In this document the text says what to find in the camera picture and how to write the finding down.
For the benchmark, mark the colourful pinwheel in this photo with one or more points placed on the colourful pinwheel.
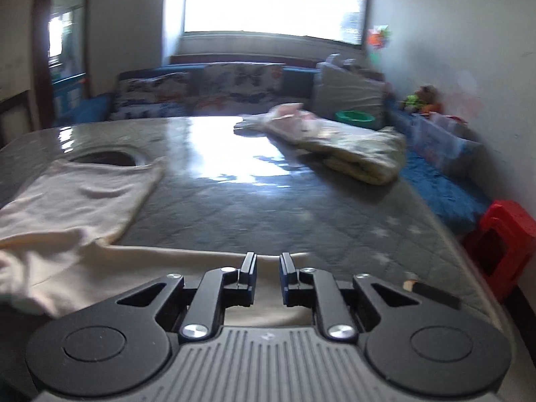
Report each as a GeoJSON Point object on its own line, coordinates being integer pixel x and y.
{"type": "Point", "coordinates": [380, 37]}

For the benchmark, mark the blue cabinet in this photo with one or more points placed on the blue cabinet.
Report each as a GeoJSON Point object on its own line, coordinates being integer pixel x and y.
{"type": "Point", "coordinates": [67, 96]}

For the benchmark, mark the wooden door frame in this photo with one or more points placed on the wooden door frame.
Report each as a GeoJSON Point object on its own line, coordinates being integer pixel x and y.
{"type": "Point", "coordinates": [86, 50]}

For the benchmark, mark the cream garment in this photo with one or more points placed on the cream garment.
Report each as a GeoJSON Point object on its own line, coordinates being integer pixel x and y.
{"type": "Point", "coordinates": [75, 201]}

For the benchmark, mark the black round induction cooktop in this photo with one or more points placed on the black round induction cooktop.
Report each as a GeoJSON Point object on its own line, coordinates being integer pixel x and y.
{"type": "Point", "coordinates": [104, 159]}

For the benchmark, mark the blue sofa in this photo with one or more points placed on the blue sofa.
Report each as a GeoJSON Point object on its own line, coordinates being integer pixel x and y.
{"type": "Point", "coordinates": [299, 86]}

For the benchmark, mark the clear plastic storage box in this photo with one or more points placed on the clear plastic storage box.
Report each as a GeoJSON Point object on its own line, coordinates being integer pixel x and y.
{"type": "Point", "coordinates": [439, 142]}

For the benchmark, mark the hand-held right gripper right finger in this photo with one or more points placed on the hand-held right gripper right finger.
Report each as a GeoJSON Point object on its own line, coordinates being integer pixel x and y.
{"type": "Point", "coordinates": [285, 278]}

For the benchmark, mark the blue fuzzy blanket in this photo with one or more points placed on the blue fuzzy blanket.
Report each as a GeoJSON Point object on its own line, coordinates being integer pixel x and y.
{"type": "Point", "coordinates": [444, 192]}

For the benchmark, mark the butterfly print cushion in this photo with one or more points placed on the butterfly print cushion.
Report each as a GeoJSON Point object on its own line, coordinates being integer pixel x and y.
{"type": "Point", "coordinates": [150, 96]}
{"type": "Point", "coordinates": [238, 86]}

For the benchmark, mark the red plastic stool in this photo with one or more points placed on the red plastic stool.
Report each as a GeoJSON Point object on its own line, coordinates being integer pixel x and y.
{"type": "Point", "coordinates": [506, 243]}

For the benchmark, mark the black bar with pale tip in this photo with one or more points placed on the black bar with pale tip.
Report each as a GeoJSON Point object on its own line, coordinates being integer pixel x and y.
{"type": "Point", "coordinates": [435, 294]}

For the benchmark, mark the grey quilted star table cover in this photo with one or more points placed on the grey quilted star table cover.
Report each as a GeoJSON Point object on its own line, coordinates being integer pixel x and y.
{"type": "Point", "coordinates": [259, 213]}

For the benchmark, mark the stuffed toys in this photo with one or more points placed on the stuffed toys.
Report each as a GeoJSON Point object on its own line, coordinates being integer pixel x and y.
{"type": "Point", "coordinates": [421, 100]}

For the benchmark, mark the green basin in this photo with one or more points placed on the green basin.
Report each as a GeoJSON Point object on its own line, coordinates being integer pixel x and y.
{"type": "Point", "coordinates": [355, 118]}

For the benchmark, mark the window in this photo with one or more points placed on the window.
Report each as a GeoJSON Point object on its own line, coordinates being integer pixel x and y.
{"type": "Point", "coordinates": [272, 0]}

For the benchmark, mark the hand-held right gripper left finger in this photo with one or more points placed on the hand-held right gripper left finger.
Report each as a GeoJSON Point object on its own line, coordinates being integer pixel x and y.
{"type": "Point", "coordinates": [251, 278]}

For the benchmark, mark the grey pillow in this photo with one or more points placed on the grey pillow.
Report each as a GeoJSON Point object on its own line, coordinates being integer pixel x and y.
{"type": "Point", "coordinates": [349, 88]}

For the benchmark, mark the yellow printed cloth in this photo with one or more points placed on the yellow printed cloth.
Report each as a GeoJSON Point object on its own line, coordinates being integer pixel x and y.
{"type": "Point", "coordinates": [360, 155]}

